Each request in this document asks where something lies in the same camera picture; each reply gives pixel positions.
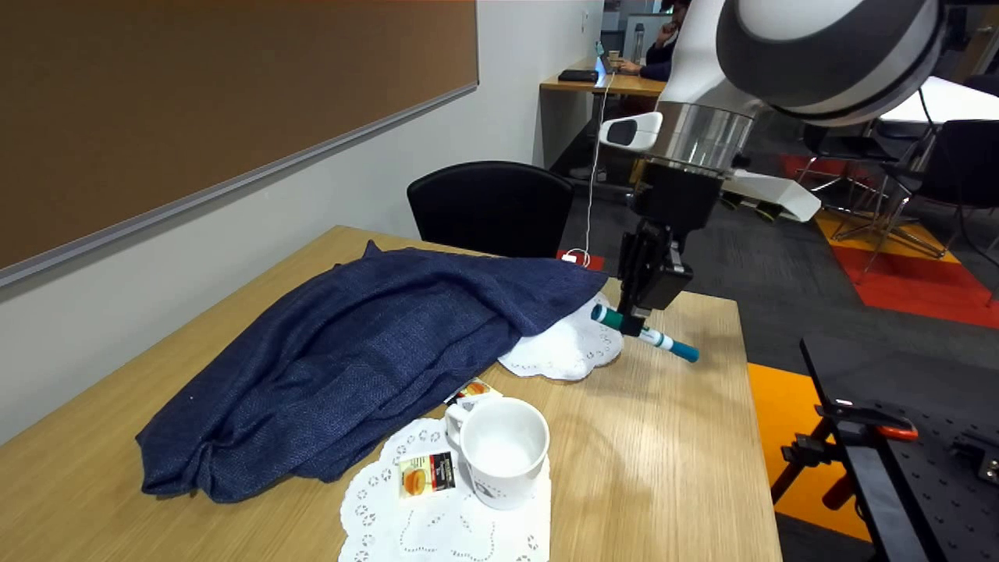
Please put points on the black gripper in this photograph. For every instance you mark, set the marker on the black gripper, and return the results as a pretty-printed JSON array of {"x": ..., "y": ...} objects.
[{"x": 677, "y": 204}]

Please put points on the teal and white marker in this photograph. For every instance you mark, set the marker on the teal and white marker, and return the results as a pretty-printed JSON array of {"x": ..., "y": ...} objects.
[{"x": 675, "y": 347}]

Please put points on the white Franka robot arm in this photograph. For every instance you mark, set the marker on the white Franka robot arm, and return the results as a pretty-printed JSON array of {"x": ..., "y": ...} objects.
[{"x": 831, "y": 51}]

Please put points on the white printed mug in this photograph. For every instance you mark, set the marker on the white printed mug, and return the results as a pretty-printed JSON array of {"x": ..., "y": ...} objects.
[{"x": 503, "y": 453}]

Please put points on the white paper doily under mug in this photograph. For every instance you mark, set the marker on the white paper doily under mug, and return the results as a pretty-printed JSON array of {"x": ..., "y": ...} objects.
[{"x": 438, "y": 533}]

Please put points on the white cloth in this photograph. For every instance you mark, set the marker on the white cloth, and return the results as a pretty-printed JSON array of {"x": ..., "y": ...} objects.
[{"x": 563, "y": 354}]

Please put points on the thin metal pole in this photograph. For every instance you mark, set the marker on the thin metal pole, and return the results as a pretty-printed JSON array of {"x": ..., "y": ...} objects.
[{"x": 594, "y": 167}]

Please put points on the black office chair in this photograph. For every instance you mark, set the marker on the black office chair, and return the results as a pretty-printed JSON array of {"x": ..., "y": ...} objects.
[{"x": 488, "y": 207}]

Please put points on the wooden background desk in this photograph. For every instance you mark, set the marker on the wooden background desk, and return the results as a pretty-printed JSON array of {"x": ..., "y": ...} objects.
[{"x": 605, "y": 89}]

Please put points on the small orange printed card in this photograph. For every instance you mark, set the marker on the small orange printed card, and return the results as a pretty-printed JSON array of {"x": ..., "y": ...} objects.
[{"x": 427, "y": 477}]

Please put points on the dark blue denim cloth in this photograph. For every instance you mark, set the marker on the dark blue denim cloth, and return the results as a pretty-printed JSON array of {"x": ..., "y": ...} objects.
[{"x": 355, "y": 364}]

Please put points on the black background chair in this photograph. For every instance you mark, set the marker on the black background chair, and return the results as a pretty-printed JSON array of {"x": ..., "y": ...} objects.
[{"x": 962, "y": 173}]

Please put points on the black perforated breadboard table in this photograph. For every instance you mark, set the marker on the black perforated breadboard table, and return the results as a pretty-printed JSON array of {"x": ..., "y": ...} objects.
[{"x": 936, "y": 487}]

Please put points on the brown cork notice board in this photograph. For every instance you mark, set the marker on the brown cork notice board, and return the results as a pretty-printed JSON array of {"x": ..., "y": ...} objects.
[{"x": 208, "y": 95}]

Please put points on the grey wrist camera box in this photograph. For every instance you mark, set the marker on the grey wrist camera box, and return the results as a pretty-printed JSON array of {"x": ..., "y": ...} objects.
[{"x": 628, "y": 133}]

